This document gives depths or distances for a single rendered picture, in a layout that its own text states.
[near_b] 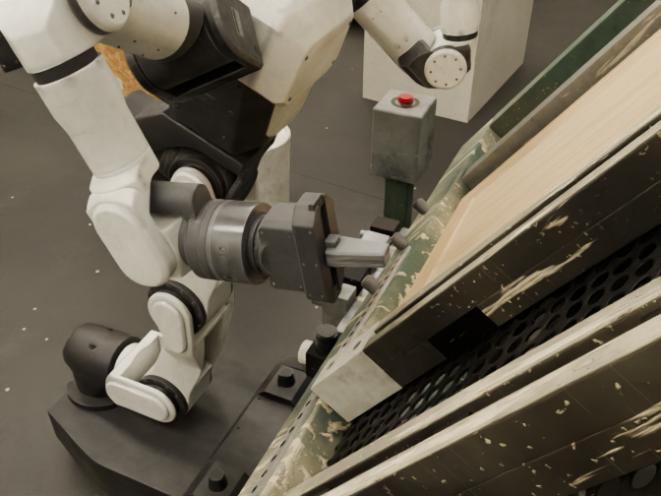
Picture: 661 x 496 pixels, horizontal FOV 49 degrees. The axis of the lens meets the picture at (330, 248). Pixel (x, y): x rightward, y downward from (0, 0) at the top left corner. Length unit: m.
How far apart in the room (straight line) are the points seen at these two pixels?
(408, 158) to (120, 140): 1.06
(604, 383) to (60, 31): 0.55
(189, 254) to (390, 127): 1.00
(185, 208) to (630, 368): 0.49
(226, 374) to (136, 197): 1.36
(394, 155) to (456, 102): 2.02
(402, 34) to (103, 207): 0.77
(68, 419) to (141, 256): 1.32
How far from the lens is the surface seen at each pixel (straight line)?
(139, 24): 0.84
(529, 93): 1.63
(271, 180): 2.76
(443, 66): 1.37
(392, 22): 1.36
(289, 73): 1.10
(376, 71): 3.86
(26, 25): 0.74
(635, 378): 0.42
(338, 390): 0.97
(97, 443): 1.99
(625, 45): 1.32
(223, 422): 1.96
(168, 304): 1.56
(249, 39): 1.01
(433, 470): 0.52
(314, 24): 1.11
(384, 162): 1.74
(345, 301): 1.37
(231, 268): 0.74
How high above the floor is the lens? 1.66
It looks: 37 degrees down
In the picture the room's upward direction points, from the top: straight up
